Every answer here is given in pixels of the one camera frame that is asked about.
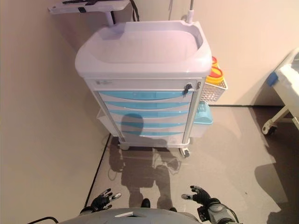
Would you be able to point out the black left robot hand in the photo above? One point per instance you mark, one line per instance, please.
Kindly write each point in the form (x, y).
(101, 202)

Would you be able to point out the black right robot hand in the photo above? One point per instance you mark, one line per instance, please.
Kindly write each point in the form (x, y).
(203, 198)

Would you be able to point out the blue front cart drawer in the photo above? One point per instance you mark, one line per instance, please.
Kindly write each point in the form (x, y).
(144, 95)
(163, 134)
(163, 124)
(144, 105)
(163, 114)

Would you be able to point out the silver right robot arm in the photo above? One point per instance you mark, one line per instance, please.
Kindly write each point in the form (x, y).
(219, 213)

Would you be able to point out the black right robot foot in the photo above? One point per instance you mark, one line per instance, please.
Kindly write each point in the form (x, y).
(173, 209)

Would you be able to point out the black robot foot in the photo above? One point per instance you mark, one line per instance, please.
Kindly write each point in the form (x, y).
(146, 203)
(173, 209)

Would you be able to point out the grey robot torso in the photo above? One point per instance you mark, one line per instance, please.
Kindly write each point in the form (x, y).
(130, 218)

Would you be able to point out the black left robot foot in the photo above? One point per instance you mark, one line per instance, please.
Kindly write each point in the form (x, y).
(146, 203)

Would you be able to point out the cart caster wheel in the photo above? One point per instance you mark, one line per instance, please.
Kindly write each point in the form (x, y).
(185, 152)

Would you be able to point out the waste bin blue lid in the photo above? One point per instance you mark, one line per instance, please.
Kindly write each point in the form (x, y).
(203, 116)

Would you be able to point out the bed caster wheel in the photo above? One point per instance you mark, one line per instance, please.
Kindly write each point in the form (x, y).
(269, 129)

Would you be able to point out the black cart keys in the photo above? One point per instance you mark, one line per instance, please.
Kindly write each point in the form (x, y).
(187, 88)

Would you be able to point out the white hospital bed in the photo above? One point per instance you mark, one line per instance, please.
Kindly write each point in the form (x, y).
(287, 102)

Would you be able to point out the blue bed clip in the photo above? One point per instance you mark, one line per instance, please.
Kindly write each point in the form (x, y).
(272, 79)

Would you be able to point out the white bed sheet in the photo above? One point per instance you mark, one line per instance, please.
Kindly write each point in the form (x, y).
(290, 77)

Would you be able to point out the white medical cart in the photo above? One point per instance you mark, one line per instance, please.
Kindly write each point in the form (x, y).
(144, 46)

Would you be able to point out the metal IV pole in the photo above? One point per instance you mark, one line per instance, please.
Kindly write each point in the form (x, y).
(189, 16)

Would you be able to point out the white side shelf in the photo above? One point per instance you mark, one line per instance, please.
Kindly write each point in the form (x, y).
(102, 8)

